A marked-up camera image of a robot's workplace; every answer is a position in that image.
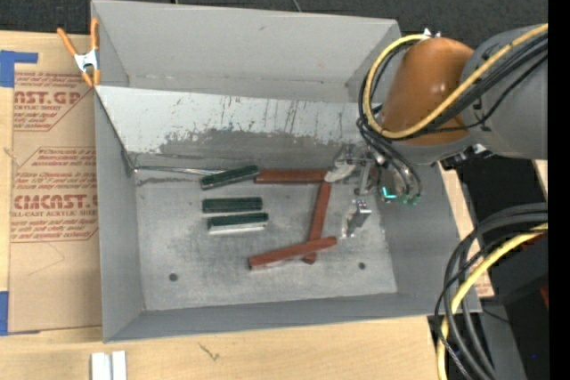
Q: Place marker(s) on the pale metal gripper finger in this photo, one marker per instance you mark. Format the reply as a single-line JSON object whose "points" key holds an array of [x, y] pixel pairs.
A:
{"points": [[357, 218], [340, 173]]}

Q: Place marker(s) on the red-brown flat block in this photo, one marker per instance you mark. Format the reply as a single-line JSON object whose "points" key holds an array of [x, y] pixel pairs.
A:
{"points": [[321, 209], [289, 253], [289, 176]]}

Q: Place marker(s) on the grey metal bin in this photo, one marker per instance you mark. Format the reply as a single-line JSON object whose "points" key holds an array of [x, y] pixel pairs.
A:
{"points": [[249, 280]]}

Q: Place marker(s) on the brown cardboard board, red print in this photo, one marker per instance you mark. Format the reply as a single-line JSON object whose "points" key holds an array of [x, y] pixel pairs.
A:
{"points": [[53, 236]]}

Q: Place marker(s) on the black cylinder on white bracket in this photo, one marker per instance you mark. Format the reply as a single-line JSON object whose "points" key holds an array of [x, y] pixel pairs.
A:
{"points": [[463, 156]]}

